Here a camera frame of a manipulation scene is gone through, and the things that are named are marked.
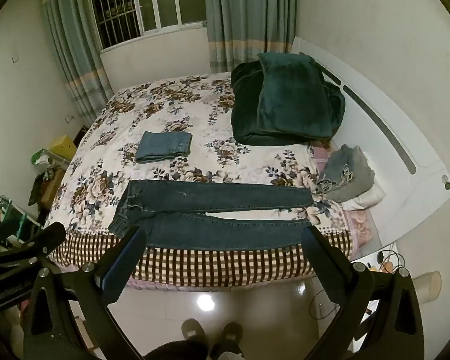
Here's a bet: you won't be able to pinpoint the teal striped curtain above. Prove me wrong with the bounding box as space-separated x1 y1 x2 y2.
39 0 115 121
203 0 297 74

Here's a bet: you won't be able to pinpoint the yellow box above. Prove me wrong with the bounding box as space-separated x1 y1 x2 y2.
49 135 77 162

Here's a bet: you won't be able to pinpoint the green and clear plastic bag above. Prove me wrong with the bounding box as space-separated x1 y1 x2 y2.
31 148 62 175

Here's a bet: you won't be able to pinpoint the person's dark trouser legs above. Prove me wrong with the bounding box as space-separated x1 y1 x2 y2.
142 340 245 360

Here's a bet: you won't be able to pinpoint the beige cylinder bin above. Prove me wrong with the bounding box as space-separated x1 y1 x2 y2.
412 270 442 304

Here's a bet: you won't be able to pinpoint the white cloth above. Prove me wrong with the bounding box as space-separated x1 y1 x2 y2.
341 185 386 211

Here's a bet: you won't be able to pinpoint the folded light blue jeans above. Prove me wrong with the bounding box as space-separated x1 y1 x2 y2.
136 131 193 164

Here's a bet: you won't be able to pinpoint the teal storage rack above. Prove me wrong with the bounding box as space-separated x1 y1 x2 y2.
0 191 42 241

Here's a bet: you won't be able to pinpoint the grey clothes pile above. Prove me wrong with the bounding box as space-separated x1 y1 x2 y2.
317 144 376 202

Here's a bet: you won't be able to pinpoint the dark green plush blanket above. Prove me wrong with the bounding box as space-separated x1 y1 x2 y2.
230 52 346 147

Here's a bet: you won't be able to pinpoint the person's left grey slipper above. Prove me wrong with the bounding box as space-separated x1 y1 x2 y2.
182 319 208 350

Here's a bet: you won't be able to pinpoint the person's grey slipper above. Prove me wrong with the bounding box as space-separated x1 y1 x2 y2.
219 321 244 357
182 319 208 350

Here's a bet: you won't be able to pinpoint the white framed window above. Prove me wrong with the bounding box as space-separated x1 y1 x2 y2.
85 0 209 50

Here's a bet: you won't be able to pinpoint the white bed headboard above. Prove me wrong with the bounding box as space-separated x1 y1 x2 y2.
290 37 450 246

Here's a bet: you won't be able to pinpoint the metal window grille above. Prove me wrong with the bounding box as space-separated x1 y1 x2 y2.
88 0 137 46

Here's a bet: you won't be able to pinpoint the person's right grey slipper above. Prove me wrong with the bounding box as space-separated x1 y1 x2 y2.
219 321 244 357

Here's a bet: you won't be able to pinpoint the dark blue jeans pants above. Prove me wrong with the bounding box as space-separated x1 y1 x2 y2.
108 180 316 251

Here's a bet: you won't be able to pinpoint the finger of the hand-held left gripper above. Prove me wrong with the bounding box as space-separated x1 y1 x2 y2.
0 219 23 244
0 222 67 267

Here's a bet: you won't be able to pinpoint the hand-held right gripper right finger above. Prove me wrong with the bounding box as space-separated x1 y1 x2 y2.
301 226 424 360

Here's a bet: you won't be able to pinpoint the floral checked bed cover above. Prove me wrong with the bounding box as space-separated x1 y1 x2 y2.
47 73 364 289

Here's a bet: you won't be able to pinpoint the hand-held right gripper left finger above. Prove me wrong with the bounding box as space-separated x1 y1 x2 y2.
22 226 148 360

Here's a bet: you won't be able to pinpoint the black floor cable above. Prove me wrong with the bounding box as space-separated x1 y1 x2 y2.
309 289 342 320

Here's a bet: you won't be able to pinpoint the pink bed sheet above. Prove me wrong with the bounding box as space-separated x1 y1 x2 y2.
311 146 374 257

